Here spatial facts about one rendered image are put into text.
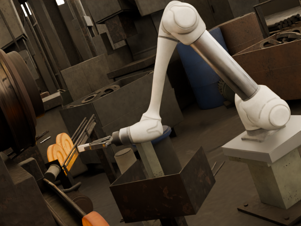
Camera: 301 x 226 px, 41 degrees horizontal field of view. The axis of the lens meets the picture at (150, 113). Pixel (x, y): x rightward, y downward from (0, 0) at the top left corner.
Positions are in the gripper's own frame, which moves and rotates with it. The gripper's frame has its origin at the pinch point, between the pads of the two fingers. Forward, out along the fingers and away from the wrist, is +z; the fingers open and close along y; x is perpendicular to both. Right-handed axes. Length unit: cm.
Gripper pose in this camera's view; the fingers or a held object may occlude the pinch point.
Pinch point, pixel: (84, 147)
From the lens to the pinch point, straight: 213.2
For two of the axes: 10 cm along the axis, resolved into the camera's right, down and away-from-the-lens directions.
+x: -2.9, -9.4, -2.0
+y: 1.2, -2.4, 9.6
